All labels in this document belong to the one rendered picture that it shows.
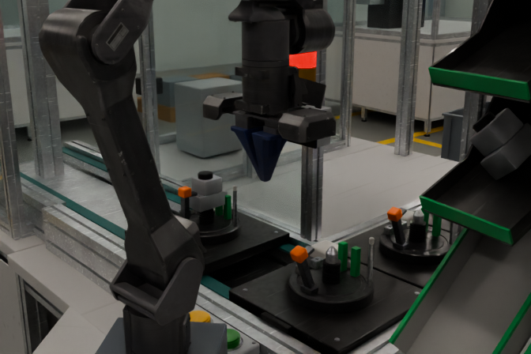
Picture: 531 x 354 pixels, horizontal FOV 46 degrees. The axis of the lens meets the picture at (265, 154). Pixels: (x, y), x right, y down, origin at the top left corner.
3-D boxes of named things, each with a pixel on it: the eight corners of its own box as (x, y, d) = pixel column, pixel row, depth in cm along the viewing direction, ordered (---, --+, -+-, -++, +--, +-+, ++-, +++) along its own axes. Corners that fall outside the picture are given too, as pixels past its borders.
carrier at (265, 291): (337, 363, 87) (340, 283, 84) (227, 300, 104) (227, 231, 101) (434, 304, 103) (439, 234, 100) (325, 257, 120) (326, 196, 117)
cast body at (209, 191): (200, 212, 122) (199, 178, 120) (186, 206, 125) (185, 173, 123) (232, 202, 128) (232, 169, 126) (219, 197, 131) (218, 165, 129)
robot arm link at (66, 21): (69, 24, 52) (129, -2, 55) (26, 20, 56) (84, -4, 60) (175, 309, 67) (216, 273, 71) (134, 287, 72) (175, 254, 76)
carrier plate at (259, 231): (194, 279, 112) (194, 268, 111) (124, 239, 128) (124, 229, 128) (289, 241, 127) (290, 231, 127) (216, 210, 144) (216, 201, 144)
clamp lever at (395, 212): (402, 247, 114) (395, 215, 110) (393, 243, 115) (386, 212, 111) (413, 235, 115) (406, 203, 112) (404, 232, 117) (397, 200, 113)
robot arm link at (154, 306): (156, 331, 65) (153, 275, 63) (107, 302, 71) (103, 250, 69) (204, 306, 70) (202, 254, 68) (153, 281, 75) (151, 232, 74)
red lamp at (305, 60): (303, 69, 112) (303, 41, 110) (283, 65, 115) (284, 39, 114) (321, 66, 115) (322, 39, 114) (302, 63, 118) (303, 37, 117)
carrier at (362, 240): (434, 303, 103) (441, 233, 100) (326, 257, 120) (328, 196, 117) (505, 260, 119) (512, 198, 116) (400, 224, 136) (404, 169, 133)
